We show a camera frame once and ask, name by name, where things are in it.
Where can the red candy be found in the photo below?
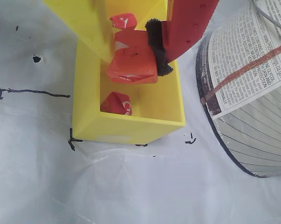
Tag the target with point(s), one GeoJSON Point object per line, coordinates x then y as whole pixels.
{"type": "Point", "coordinates": [114, 103]}

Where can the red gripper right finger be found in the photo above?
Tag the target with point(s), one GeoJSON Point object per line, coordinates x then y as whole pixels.
{"type": "Point", "coordinates": [189, 23]}

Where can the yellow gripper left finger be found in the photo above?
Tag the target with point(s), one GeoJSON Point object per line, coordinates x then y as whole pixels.
{"type": "Point", "coordinates": [89, 23]}

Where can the white plastic table cover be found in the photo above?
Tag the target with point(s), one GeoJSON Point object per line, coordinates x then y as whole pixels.
{"type": "Point", "coordinates": [37, 175]}

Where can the yellow three-compartment box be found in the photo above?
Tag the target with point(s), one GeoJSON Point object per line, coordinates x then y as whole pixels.
{"type": "Point", "coordinates": [131, 127]}

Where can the spray can with printed label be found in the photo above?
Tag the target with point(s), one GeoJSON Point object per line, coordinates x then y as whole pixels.
{"type": "Point", "coordinates": [247, 70]}

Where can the orange candy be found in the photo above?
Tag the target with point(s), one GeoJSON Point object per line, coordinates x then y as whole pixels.
{"type": "Point", "coordinates": [124, 21]}
{"type": "Point", "coordinates": [131, 63]}

